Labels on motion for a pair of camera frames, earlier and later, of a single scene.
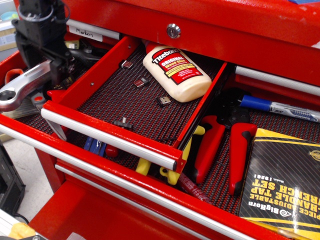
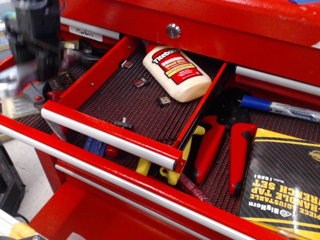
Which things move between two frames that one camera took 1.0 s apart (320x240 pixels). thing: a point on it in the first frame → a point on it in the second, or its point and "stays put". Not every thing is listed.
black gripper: x=42 y=23 → x=34 y=28
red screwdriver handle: x=111 y=151 stays put
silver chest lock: x=173 y=31 stays put
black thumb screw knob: x=124 y=124 stays put
